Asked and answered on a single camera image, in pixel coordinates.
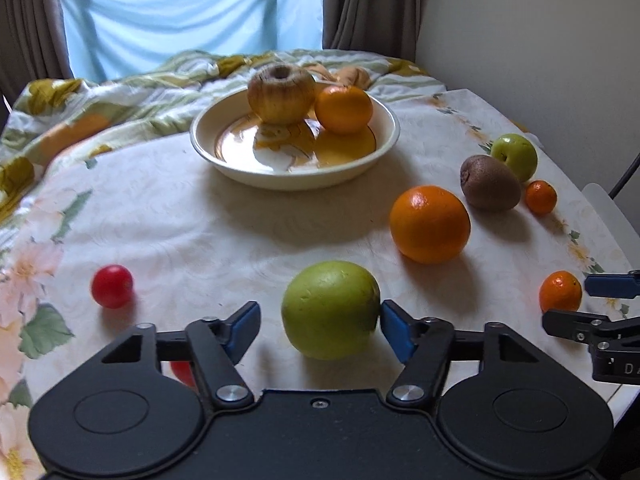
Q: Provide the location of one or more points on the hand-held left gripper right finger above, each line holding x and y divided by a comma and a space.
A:
397, 330

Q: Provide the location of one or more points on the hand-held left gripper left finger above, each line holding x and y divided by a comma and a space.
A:
246, 321

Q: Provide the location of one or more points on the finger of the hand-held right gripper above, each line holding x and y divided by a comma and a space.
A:
570, 322
610, 285

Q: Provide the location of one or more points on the small mandarin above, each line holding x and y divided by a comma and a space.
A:
541, 197
560, 292

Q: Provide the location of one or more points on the large green apple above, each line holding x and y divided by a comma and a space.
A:
327, 310

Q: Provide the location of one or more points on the red cherry tomato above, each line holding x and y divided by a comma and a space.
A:
112, 286
182, 372

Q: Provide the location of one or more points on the cream bowl with orange pattern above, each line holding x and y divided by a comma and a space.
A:
300, 172

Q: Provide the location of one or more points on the floral cream tablecloth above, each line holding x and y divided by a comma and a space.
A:
200, 240

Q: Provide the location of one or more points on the large orange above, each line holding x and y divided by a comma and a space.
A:
430, 225

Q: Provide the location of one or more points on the brown kiwi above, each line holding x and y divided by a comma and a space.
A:
490, 185

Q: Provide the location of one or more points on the small green apple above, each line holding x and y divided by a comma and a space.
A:
517, 155

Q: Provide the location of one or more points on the medium orange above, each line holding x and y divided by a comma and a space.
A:
345, 110

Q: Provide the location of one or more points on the wrinkled brown apple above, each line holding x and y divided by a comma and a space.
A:
280, 92

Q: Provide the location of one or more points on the green striped flower blanket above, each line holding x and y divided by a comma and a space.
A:
125, 100

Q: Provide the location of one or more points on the light blue window sheet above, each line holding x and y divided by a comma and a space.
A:
200, 10

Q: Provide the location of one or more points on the brown curtain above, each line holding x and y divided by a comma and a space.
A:
30, 20
370, 5

